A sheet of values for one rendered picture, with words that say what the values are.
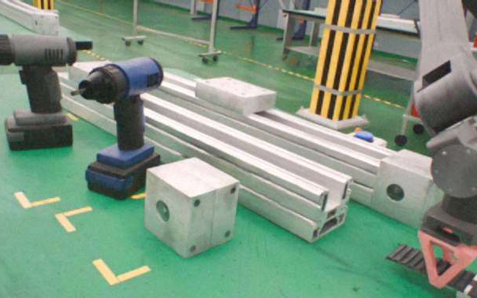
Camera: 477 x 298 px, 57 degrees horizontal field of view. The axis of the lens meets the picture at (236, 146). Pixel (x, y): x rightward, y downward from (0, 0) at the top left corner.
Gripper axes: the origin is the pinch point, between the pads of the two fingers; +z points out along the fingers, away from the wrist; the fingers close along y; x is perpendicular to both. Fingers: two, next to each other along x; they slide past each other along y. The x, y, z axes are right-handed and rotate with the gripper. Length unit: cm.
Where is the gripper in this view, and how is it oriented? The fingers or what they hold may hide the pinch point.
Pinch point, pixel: (444, 272)
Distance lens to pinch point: 66.6
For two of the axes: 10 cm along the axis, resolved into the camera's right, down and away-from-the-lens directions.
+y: -6.9, 1.8, -7.0
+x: 7.1, 3.3, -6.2
